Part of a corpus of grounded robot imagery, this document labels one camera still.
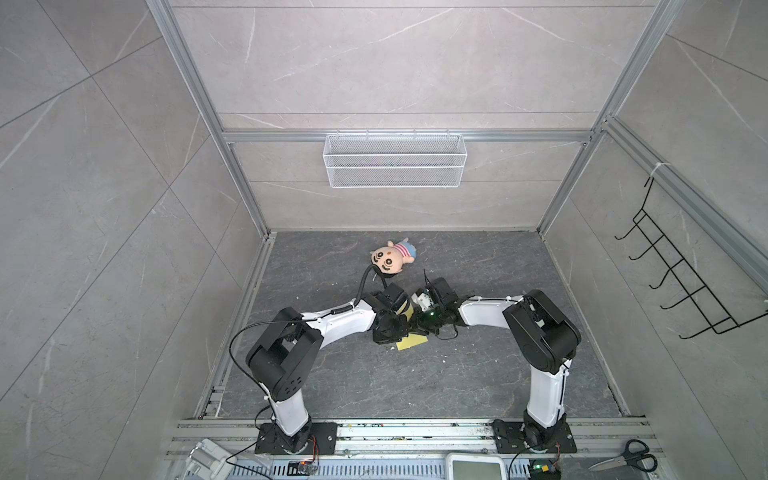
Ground yellow square paper sheet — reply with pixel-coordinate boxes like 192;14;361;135
396;306;428;351

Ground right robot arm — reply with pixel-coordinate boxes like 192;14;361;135
409;278;581;452

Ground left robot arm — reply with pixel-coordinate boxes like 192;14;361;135
246;284;415;438

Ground plush doll toy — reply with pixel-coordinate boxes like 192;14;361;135
370;239;417;275

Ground white digital scale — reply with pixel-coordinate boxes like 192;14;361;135
445;453;508;480

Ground small green circuit board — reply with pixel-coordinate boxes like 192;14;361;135
528;461;562;480

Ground white device bottom left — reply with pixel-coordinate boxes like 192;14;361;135
183;439;238;480

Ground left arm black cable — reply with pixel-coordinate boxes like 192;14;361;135
228;263;388;391

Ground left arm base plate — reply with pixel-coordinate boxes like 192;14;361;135
254;420;338;455

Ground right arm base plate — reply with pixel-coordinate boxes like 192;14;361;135
490;417;577;454

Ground white wire mesh basket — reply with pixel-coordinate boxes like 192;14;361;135
323;133;468;189

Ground small red-wired circuit board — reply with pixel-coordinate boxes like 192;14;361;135
285;459;320;477

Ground black handled scissors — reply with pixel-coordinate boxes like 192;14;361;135
588;439;658;473

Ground black wire hook rack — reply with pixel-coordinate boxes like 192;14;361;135
614;177;767;340

